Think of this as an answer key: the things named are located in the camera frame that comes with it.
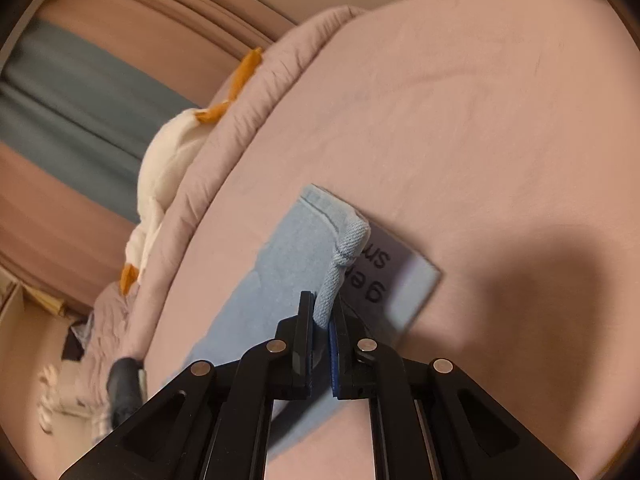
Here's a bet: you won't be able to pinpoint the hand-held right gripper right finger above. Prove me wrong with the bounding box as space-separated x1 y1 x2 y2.
327 293 579 480

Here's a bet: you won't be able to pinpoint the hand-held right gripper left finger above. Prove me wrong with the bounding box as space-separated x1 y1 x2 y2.
59 291 316 480

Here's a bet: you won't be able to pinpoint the light blue jeans pants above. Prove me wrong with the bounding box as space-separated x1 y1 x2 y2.
162 184 372 460

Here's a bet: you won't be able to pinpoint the dark folded pants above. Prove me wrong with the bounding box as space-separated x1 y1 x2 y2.
107 357 146 427

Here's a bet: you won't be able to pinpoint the grey printed card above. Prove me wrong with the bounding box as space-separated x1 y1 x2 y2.
350 220 442 347

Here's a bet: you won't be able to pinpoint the pink quilt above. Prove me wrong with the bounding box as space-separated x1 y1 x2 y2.
60 5 371 411

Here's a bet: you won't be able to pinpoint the white goose plush toy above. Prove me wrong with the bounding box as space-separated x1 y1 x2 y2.
121 47 264 296

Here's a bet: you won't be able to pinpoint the dark cloth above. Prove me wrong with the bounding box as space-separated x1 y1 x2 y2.
62 329 87 362

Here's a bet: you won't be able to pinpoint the beige pillow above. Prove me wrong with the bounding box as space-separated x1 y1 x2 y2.
37 360 112 433

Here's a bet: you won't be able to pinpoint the cardboard box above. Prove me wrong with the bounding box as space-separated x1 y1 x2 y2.
0 280 77 322

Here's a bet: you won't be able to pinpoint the blue-grey curtain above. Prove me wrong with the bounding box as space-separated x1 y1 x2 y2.
0 19 202 222

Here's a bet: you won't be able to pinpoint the pink curtain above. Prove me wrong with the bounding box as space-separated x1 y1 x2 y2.
0 0 301 311

